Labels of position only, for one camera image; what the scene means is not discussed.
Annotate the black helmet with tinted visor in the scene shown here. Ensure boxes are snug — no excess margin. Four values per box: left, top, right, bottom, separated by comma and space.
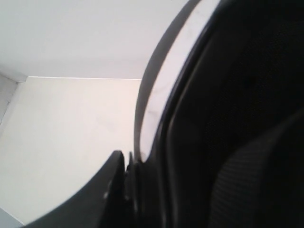
130, 0, 304, 228

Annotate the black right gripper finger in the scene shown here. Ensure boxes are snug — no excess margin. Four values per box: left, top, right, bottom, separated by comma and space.
27, 151, 126, 228

